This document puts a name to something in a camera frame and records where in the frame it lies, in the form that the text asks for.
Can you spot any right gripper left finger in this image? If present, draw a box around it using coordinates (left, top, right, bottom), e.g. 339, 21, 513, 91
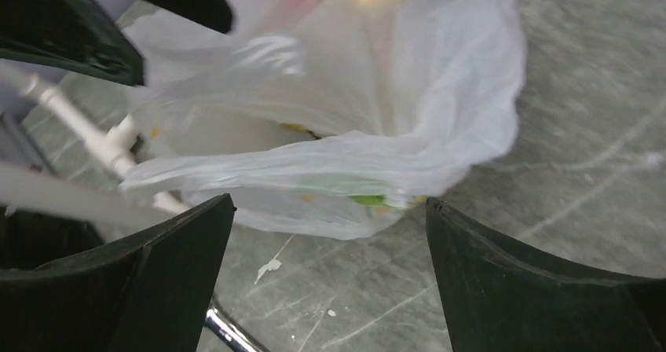
1, 195, 236, 351

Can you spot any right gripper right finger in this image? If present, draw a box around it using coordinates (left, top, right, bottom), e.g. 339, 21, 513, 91
426, 198, 665, 352

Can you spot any translucent white plastic bag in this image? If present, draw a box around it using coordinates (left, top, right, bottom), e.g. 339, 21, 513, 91
120, 0, 527, 240

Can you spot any silver open-end wrench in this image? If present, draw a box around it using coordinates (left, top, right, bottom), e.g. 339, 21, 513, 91
203, 298, 269, 352

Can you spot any white PVC pipe frame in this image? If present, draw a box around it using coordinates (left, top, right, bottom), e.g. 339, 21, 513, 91
0, 0, 272, 226

